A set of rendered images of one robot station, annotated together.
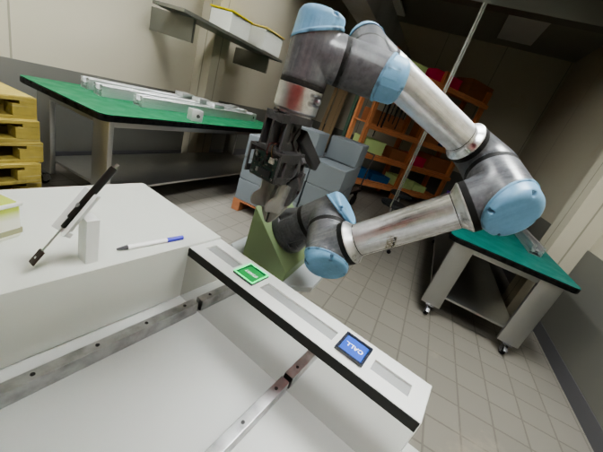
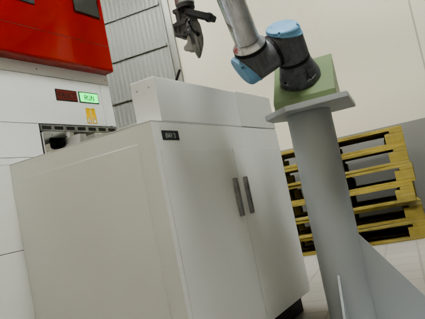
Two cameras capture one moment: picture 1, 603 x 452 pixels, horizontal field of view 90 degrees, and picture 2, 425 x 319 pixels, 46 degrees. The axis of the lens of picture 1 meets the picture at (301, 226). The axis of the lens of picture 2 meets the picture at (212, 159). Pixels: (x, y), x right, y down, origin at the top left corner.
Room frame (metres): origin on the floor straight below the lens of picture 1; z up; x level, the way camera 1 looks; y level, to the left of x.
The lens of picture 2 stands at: (0.60, -1.78, 0.55)
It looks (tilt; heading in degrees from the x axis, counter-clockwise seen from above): 5 degrees up; 92
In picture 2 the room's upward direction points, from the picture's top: 12 degrees counter-clockwise
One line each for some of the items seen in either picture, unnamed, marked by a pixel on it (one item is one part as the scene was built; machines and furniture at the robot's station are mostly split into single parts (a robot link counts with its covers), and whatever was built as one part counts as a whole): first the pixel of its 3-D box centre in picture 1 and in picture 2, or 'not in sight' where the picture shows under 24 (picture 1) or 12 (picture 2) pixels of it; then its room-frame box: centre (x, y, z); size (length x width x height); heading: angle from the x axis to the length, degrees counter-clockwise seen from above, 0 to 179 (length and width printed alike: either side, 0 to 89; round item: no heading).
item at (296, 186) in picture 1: (289, 183); (191, 33); (0.55, 0.05, 1.18); 0.05 x 0.02 x 0.09; 63
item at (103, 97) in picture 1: (188, 143); not in sight; (3.37, 1.53, 0.49); 2.69 x 1.01 x 0.97; 162
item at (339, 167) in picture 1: (300, 177); not in sight; (3.33, 0.19, 0.55); 1.10 x 0.73 x 1.09; 75
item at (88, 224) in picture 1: (77, 228); not in sight; (0.41, 0.35, 1.03); 0.06 x 0.04 x 0.13; 153
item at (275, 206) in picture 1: (274, 204); (190, 47); (0.53, 0.06, 1.14); 0.06 x 0.03 x 0.09; 153
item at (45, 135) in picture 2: not in sight; (85, 143); (0.01, 0.26, 0.89); 0.44 x 0.02 x 0.10; 63
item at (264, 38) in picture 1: (262, 40); not in sight; (4.83, 1.39, 1.87); 0.49 x 0.41 x 0.28; 162
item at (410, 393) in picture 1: (285, 334); (192, 107); (0.50, -0.04, 0.89); 0.55 x 0.09 x 0.14; 63
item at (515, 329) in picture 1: (473, 247); not in sight; (3.28, -1.91, 0.44); 2.44 x 0.98 x 0.88; 162
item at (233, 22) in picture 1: (230, 24); not in sight; (4.14, 1.61, 1.85); 0.41 x 0.34 x 0.23; 162
